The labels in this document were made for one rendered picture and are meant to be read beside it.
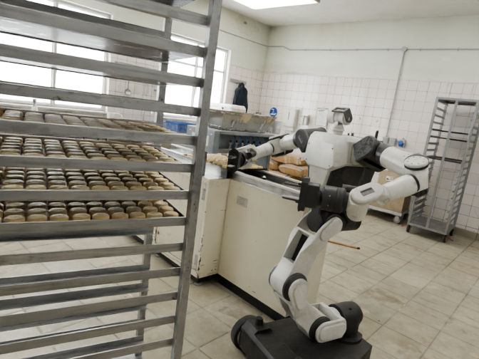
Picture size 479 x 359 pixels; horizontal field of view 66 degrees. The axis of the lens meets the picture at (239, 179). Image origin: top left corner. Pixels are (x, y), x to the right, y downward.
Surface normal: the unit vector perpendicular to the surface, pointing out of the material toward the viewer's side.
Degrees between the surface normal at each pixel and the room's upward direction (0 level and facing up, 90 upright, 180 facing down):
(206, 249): 90
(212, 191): 90
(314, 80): 90
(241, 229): 90
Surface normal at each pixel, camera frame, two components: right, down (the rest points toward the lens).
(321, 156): -0.87, -0.02
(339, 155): -0.27, 0.06
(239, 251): -0.73, 0.04
